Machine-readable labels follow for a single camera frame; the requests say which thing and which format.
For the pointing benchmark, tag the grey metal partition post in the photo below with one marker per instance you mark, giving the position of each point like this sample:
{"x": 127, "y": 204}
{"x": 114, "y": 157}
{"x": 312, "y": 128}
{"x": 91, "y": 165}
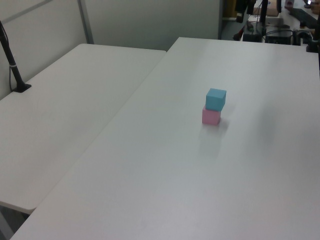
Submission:
{"x": 86, "y": 22}

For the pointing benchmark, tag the white side table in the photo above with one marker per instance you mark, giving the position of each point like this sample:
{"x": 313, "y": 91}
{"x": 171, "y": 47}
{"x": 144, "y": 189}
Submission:
{"x": 62, "y": 112}

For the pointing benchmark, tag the black equipment box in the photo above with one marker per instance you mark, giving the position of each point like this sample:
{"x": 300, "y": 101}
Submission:
{"x": 278, "y": 37}

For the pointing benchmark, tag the black table clamp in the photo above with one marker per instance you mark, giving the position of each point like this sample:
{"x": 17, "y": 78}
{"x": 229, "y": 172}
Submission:
{"x": 312, "y": 45}

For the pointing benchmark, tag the black camera stand pole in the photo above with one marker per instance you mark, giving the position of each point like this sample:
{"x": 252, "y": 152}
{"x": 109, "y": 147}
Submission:
{"x": 11, "y": 62}

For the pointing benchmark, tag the yellow cabinet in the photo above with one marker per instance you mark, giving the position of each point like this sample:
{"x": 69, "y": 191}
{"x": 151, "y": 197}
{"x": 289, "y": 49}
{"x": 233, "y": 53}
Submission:
{"x": 230, "y": 8}

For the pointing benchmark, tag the long dark desk object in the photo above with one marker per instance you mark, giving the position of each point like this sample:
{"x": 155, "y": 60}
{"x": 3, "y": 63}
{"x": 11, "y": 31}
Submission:
{"x": 301, "y": 16}

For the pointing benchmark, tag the pink cube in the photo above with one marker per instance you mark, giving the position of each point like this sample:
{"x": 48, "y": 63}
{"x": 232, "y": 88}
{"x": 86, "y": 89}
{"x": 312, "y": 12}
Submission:
{"x": 210, "y": 118}

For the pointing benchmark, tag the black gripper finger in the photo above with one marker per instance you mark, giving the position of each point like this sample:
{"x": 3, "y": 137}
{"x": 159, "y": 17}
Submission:
{"x": 240, "y": 10}
{"x": 250, "y": 6}

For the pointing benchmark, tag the blue cube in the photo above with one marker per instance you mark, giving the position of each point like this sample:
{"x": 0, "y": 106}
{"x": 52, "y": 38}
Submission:
{"x": 215, "y": 100}

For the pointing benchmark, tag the slim black stand pole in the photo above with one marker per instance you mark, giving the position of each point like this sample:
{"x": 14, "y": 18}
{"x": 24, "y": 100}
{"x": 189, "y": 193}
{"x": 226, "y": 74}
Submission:
{"x": 264, "y": 12}

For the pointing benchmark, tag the brown cardboard box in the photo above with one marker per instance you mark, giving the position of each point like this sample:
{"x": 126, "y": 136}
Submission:
{"x": 271, "y": 8}

